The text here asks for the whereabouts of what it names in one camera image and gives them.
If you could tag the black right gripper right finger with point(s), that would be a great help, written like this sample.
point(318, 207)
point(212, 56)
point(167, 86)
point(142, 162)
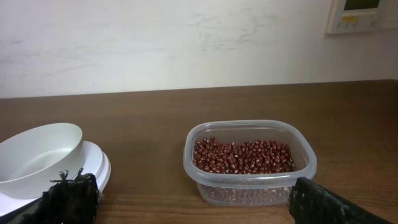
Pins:
point(310, 203)

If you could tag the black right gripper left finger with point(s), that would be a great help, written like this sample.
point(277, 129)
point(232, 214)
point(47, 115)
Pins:
point(68, 201)

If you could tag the red adzuki beans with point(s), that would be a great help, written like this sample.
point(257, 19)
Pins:
point(250, 157)

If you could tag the white round bowl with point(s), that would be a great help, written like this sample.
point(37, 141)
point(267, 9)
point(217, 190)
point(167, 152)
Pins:
point(32, 160)

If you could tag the clear plastic container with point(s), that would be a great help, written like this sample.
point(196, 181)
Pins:
point(251, 190)

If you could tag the white digital kitchen scale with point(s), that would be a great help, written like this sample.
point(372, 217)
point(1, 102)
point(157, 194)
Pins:
point(96, 162)

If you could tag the white wall control panel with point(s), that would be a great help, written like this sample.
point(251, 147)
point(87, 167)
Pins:
point(357, 16)

